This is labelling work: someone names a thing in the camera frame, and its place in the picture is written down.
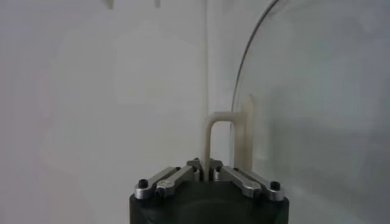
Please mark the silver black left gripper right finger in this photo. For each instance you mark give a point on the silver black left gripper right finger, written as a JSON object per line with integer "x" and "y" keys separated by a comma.
{"x": 243, "y": 182}

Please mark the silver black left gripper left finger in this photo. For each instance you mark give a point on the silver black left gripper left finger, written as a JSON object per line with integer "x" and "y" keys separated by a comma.
{"x": 170, "y": 182}

